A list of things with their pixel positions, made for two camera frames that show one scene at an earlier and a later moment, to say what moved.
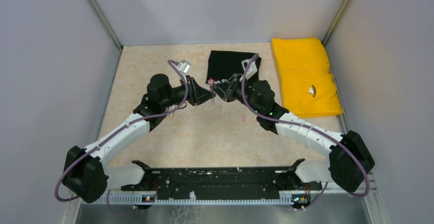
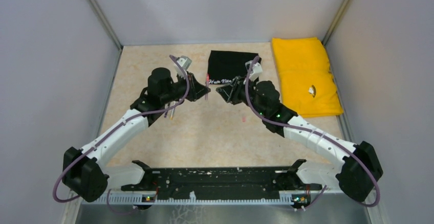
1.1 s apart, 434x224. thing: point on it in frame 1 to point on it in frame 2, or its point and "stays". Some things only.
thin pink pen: x=212 y=89 to x=207 y=81
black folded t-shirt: x=222 y=65 stays
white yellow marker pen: x=171 y=115 stays
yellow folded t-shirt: x=308 y=87 stays
